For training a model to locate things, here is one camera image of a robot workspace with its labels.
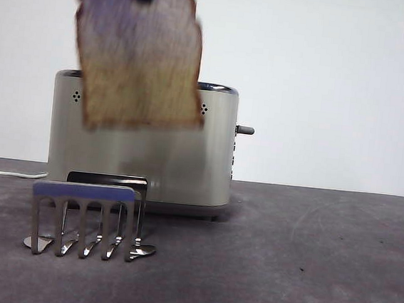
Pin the brown bread slice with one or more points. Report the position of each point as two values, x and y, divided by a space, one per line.
139 63

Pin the toaster push-down lever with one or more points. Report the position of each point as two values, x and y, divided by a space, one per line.
247 130

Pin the cream and chrome toaster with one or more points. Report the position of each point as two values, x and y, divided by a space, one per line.
186 164

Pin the steel toast rack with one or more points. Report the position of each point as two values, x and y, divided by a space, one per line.
83 191

